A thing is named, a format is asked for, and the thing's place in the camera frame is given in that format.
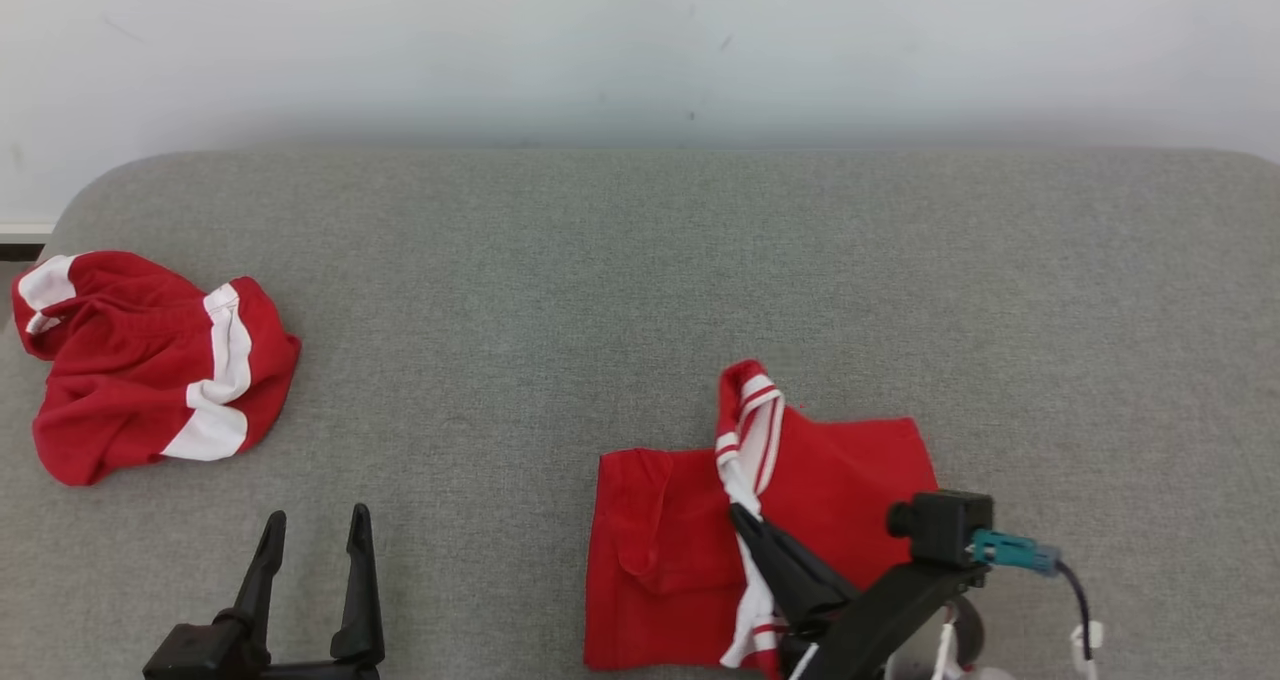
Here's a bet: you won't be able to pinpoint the grey fabric sofa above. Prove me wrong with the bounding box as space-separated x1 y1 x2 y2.
0 146 1280 680

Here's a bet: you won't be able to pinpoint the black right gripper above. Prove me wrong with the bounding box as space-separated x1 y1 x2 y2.
727 505 993 680

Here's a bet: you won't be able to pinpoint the red shorts with white stripe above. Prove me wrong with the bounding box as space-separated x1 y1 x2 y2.
11 249 303 488

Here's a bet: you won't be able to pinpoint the red basketball jersey with lettering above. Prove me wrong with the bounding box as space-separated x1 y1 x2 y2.
583 359 942 675

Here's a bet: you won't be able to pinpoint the black camera cable teal plug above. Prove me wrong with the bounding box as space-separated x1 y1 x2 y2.
969 527 1105 680

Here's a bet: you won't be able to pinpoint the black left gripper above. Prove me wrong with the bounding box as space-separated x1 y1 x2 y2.
142 503 387 680

